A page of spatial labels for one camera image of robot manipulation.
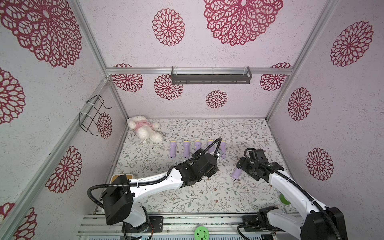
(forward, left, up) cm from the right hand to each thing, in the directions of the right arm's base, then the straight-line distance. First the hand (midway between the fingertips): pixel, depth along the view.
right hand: (242, 165), depth 86 cm
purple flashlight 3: (+16, +8, -6) cm, 19 cm away
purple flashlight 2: (+14, +33, -5) cm, 36 cm away
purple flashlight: (+14, +42, -5) cm, 44 cm away
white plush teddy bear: (+18, +58, +10) cm, 61 cm away
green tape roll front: (-33, +23, -2) cm, 41 cm away
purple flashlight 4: (-2, +2, -6) cm, 7 cm away
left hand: (-1, +21, +9) cm, 23 cm away
